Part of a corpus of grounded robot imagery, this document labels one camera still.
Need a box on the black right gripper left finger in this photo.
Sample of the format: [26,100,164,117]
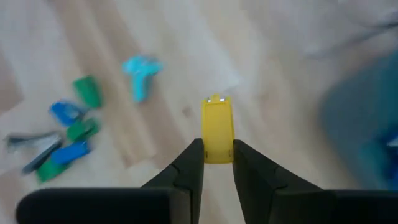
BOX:
[141,138,205,224]

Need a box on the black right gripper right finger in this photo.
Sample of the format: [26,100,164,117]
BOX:
[232,139,323,224]

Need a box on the yellow mini stapler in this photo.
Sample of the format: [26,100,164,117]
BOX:
[201,93,236,165]

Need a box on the green mini stapler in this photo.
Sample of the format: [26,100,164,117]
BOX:
[35,157,71,184]
[66,118,101,142]
[73,75,103,109]

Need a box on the cyan staple remover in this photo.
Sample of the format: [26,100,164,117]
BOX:
[121,54,165,103]

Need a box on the blue mini stapler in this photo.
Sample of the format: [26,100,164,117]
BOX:
[49,100,88,127]
[51,140,91,166]

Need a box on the black staple remover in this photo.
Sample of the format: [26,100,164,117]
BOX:
[4,130,63,174]

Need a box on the dark teal plastic bin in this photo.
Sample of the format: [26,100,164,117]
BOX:
[317,49,398,190]

